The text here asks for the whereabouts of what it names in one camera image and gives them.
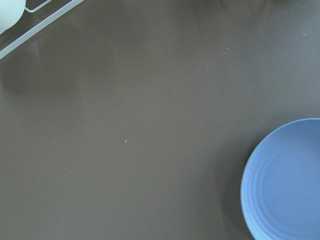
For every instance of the blue round plate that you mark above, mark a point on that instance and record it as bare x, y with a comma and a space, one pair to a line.
280, 185

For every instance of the white wire cup rack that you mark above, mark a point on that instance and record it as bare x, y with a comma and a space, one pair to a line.
37, 15

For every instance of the pale green cup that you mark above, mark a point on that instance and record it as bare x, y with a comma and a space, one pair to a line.
10, 13

